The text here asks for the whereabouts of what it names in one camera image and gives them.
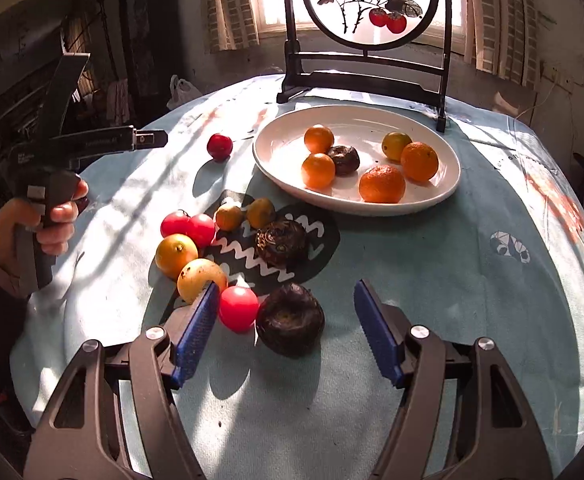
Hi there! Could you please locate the black-framed round painted table screen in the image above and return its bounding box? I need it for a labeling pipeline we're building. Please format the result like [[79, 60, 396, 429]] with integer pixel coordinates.
[[276, 0, 454, 134]]

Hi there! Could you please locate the white plastic bag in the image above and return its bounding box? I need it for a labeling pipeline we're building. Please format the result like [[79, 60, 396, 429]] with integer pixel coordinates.
[[166, 74, 204, 111]]

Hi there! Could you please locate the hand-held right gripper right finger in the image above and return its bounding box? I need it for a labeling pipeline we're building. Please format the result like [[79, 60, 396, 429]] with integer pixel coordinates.
[[354, 279, 555, 480]]

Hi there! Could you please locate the red cherry tomato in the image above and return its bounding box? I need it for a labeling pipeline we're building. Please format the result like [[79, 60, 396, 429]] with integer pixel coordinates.
[[186, 213, 217, 250], [206, 133, 234, 163], [218, 285, 260, 333], [160, 210, 192, 239]]

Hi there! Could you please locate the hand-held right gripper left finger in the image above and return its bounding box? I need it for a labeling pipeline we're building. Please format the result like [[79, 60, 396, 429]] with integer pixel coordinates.
[[22, 282, 221, 480]]

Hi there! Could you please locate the yellow spotted citrus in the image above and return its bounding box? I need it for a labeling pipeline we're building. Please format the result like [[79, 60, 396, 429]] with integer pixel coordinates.
[[176, 258, 229, 305]]

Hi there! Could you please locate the dark wooden cabinet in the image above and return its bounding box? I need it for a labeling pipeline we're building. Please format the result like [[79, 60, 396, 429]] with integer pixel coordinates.
[[118, 0, 185, 121]]

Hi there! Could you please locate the small yellow-brown kumquat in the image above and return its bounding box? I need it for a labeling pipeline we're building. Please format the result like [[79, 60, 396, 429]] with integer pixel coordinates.
[[214, 204, 244, 232], [246, 197, 277, 230]]

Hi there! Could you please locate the white oval plate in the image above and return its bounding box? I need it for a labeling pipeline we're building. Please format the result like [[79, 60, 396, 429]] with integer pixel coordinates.
[[252, 104, 462, 217]]

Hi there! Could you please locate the white wall socket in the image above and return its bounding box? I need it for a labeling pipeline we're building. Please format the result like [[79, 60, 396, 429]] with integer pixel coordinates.
[[541, 59, 576, 94]]

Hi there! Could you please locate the orange tangerine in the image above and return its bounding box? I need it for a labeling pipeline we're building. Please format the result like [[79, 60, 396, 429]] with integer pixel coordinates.
[[400, 141, 440, 183], [300, 152, 337, 191], [154, 233, 200, 281], [358, 164, 407, 204], [303, 125, 335, 154]]

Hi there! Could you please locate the person's left hand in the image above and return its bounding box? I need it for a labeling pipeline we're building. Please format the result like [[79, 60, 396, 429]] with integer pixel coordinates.
[[0, 179, 90, 272]]

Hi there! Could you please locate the yellow-green tangerine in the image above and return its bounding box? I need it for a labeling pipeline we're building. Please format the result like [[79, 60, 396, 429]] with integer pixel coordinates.
[[381, 131, 413, 162]]

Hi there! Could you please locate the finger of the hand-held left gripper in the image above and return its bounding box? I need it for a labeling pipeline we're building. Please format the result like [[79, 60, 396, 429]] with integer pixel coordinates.
[[78, 126, 168, 159], [46, 52, 91, 137]]

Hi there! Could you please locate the dark brown water chestnut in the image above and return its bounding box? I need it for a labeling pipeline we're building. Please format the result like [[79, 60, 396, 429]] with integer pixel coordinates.
[[255, 219, 308, 268], [255, 282, 326, 358], [326, 145, 361, 177]]

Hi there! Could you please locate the light blue printed tablecloth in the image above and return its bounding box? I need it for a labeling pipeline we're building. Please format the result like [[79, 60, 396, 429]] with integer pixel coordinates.
[[9, 74, 584, 480]]

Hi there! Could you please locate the checked beige curtain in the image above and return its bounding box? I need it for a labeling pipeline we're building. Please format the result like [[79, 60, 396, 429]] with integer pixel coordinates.
[[206, 0, 261, 54], [463, 0, 541, 87]]

